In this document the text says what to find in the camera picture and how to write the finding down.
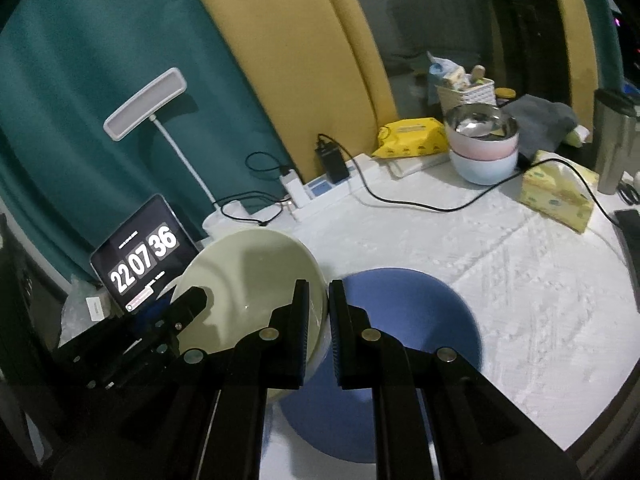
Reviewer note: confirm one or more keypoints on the yellow curtain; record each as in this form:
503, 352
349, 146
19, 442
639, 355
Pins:
570, 35
280, 60

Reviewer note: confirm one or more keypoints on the tablet with clock display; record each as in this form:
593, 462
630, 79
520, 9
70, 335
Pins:
145, 255

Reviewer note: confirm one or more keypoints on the white charger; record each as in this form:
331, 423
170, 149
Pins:
295, 190

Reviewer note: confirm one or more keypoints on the teal curtain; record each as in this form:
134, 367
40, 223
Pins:
100, 60

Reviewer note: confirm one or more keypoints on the grey cloth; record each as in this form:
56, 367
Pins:
540, 120

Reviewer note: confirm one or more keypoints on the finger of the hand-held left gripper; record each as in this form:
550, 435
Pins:
190, 305

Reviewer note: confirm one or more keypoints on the small white box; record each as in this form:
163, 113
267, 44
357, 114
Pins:
96, 308

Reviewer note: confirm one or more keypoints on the white power strip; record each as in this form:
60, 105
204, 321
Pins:
325, 187

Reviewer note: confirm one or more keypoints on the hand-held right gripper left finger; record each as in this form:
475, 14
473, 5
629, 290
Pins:
300, 330

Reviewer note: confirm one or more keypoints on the yellow wipes pack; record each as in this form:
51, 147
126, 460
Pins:
410, 137

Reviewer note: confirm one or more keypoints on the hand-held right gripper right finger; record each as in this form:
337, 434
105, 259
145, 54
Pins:
336, 332

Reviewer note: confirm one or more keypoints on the cream bowl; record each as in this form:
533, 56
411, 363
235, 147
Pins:
250, 270

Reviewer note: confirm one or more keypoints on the blue snack bag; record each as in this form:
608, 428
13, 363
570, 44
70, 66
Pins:
440, 72

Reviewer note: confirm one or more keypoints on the small pale yellow object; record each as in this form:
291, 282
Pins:
577, 136

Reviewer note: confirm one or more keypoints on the plain pink bowl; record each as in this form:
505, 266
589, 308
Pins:
480, 147

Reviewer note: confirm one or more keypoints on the white wipes pack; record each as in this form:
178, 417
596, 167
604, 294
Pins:
420, 165

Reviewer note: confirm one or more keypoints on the black phone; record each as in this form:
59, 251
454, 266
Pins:
629, 225

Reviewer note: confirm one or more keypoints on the black charger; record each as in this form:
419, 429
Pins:
331, 162

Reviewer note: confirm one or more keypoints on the clear plastic bag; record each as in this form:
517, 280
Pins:
75, 310

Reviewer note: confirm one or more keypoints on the white woven basket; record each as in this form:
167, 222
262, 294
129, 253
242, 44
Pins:
465, 97

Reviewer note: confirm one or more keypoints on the white desk lamp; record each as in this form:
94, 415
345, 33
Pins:
145, 105

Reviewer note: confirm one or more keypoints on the steel thermos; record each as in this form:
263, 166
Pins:
612, 140

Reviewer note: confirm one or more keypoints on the steel bowl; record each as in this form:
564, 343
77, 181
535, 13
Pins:
480, 120

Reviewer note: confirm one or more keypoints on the yellow tissue box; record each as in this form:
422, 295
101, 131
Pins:
555, 195

